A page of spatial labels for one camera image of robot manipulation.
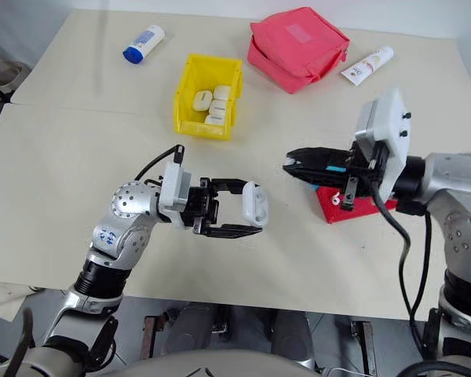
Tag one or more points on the white earbud case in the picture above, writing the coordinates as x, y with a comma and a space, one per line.
255, 204
222, 92
202, 100
214, 120
218, 107

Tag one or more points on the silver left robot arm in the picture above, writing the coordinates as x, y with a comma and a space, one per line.
131, 200

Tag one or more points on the brown metal bracket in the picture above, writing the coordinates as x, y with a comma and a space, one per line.
364, 345
149, 337

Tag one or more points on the white tube with blue cap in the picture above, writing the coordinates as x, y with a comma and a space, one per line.
145, 43

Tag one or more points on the yellow plastic bin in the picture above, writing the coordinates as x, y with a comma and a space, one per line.
186, 94

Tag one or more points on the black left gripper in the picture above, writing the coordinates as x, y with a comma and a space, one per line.
198, 204

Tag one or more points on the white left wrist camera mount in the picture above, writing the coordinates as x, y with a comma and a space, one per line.
170, 188

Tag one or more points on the white earbud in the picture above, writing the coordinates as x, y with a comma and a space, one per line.
335, 199
289, 161

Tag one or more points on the closed white earbud case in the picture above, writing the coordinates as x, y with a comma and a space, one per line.
218, 107
222, 92
202, 100
214, 120

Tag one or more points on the red earbud holder tray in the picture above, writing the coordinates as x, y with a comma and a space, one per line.
337, 214

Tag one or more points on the pink fabric pouch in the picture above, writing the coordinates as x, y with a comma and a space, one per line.
294, 47

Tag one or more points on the white tube with pink print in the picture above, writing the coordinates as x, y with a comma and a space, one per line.
367, 64

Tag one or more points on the grey chair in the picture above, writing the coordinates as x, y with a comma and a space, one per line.
4, 76

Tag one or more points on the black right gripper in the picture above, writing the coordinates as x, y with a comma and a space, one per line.
361, 173

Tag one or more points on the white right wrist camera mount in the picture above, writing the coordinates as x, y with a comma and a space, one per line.
388, 121

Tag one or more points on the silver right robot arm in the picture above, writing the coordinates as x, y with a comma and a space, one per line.
451, 184

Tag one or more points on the dark rounded shape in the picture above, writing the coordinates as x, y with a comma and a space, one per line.
292, 334
190, 330

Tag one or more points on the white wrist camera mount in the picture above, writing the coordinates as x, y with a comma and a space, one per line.
170, 188
388, 121

